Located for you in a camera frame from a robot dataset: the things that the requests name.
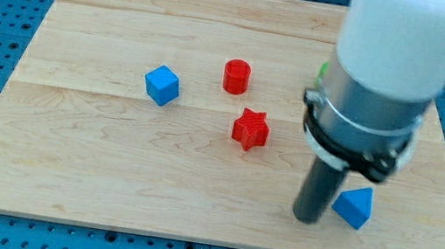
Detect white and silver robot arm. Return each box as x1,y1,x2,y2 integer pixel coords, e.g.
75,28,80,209
303,0,445,182

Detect red star block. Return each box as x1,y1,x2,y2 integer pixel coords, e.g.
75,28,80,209
232,107,270,151

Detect blue triangle block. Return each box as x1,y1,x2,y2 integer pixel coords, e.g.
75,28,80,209
332,187,374,230

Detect red cylinder block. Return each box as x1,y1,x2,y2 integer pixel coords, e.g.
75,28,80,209
222,59,252,95

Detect blue cube block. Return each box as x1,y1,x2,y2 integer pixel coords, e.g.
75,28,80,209
144,66,180,107

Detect light wooden board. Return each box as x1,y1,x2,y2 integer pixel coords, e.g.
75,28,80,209
0,0,445,249

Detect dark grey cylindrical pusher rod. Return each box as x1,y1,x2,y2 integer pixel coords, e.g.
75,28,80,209
292,158,348,225

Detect green block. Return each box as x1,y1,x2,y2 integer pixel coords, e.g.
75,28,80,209
316,61,329,86

